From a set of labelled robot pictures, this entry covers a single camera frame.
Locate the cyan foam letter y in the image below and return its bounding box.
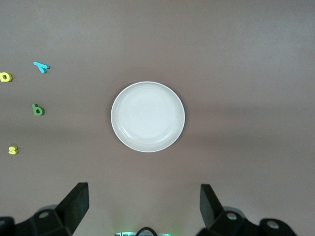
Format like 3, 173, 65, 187
33, 61, 50, 74

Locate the green foam letter b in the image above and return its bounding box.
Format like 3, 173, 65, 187
31, 103, 45, 117

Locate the beige round plate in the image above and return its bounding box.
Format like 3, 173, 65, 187
110, 81, 186, 153

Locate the brown table cover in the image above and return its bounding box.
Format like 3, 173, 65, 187
0, 0, 315, 236

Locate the yellow foam letter a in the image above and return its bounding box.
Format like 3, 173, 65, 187
0, 71, 13, 83

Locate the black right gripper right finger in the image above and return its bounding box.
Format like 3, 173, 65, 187
196, 184, 301, 236

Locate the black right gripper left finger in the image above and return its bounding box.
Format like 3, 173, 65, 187
0, 182, 89, 236

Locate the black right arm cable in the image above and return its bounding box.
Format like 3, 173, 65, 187
134, 226, 158, 236

